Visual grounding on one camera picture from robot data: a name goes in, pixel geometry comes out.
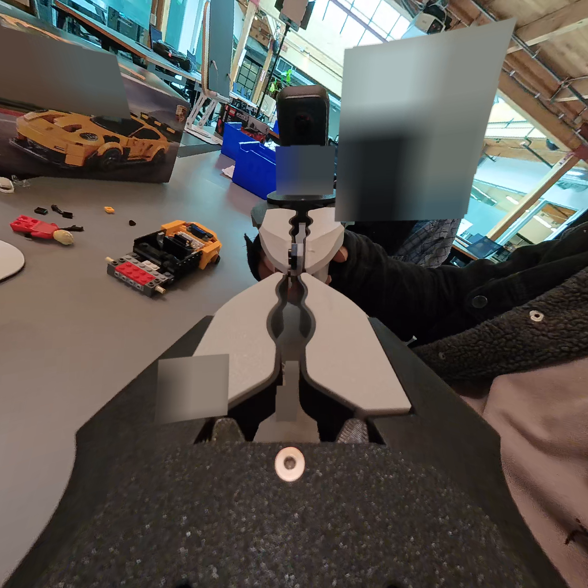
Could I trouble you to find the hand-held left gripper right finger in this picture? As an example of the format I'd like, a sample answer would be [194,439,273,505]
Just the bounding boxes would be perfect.
[299,275,413,417]

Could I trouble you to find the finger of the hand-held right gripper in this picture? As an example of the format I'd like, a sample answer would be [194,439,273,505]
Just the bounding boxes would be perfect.
[300,209,345,276]
[257,209,297,275]

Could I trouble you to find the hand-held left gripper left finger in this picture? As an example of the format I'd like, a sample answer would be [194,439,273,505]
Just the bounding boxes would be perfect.
[194,274,283,407]

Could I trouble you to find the small lego subassembly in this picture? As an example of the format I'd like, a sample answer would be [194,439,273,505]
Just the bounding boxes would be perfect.
[287,243,305,296]

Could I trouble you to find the dark lego box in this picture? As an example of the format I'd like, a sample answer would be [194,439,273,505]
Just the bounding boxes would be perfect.
[223,103,269,138]

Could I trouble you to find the orange black lego car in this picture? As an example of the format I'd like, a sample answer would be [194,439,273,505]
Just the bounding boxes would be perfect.
[107,220,223,300]

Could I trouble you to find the lego car box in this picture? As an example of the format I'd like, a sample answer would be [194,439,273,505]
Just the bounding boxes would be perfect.
[0,23,191,184]

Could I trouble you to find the red and tan lego figure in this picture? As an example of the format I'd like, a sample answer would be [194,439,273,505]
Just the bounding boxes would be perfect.
[10,215,74,246]

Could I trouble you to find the person's right hand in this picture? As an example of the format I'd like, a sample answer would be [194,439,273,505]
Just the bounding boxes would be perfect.
[254,247,348,282]

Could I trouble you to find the blue plastic storage bin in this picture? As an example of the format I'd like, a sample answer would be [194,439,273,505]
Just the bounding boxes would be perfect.
[221,122,276,159]
[232,140,279,201]

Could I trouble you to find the studio light on stand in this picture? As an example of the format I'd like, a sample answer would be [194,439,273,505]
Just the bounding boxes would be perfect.
[257,0,315,120]

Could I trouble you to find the blue plaid shirt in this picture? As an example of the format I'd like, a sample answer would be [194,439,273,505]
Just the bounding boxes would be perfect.
[394,218,461,268]

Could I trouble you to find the grey divider panel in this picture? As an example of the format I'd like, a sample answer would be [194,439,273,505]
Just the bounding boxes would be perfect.
[185,0,236,138]

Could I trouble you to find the beige sweatshirt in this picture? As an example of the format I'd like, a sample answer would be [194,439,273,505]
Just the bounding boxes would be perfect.
[462,356,588,588]

